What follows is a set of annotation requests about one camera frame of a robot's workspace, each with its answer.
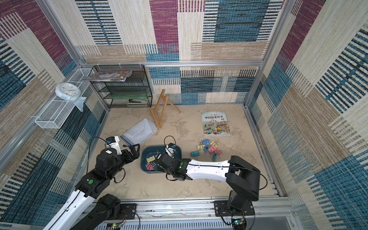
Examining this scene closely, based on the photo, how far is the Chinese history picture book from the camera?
41.2 inches

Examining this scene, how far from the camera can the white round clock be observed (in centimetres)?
74

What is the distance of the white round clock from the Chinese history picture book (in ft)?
2.63
